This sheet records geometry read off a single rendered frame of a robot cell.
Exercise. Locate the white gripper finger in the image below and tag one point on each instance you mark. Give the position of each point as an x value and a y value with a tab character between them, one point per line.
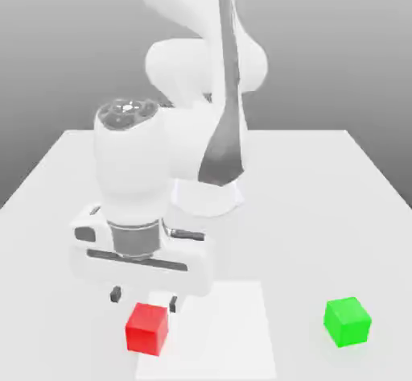
173	304
115	294

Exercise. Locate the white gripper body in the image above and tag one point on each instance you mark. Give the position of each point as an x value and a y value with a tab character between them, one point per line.
196	258

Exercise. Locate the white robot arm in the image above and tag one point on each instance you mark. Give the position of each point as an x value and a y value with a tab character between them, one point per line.
135	162

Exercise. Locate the small red cube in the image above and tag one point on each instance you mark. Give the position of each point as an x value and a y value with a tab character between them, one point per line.
145	332

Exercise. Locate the small green cube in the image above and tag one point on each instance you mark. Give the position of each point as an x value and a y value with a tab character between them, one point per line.
346	324

